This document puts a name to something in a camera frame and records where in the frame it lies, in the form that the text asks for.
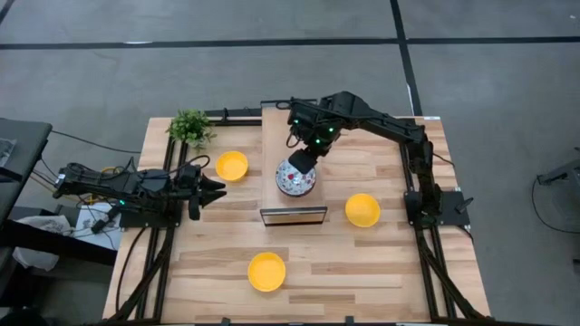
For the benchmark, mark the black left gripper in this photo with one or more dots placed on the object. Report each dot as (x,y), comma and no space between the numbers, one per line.
(189,183)

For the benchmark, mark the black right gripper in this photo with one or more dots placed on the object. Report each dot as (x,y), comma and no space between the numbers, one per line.
(317,135)

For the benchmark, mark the yellow plastic mini bowl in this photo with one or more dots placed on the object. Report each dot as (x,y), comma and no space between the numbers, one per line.
(232,165)
(266,271)
(362,210)

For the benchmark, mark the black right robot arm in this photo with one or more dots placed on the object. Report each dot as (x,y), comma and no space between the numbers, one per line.
(385,124)

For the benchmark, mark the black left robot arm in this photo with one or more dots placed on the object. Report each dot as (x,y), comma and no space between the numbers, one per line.
(113,185)

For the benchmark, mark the green potted plant white pot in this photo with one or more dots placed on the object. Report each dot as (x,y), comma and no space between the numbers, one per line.
(190,127)

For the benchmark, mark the white box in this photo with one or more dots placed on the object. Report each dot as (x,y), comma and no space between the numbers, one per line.
(90,228)

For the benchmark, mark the black bench beam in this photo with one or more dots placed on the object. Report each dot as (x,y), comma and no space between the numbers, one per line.
(54,242)

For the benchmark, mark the white plastic bag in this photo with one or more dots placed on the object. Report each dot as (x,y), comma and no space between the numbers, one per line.
(34,258)

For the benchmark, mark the black desk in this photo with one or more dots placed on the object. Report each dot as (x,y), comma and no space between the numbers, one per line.
(22,149)

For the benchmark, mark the grey metal stand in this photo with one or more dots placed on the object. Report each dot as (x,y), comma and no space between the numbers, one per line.
(562,172)

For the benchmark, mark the wooden shelf with black frame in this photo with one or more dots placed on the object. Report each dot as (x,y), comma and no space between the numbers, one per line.
(272,145)

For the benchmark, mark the black aluminium table frame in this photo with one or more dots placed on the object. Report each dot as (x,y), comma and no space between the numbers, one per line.
(235,122)

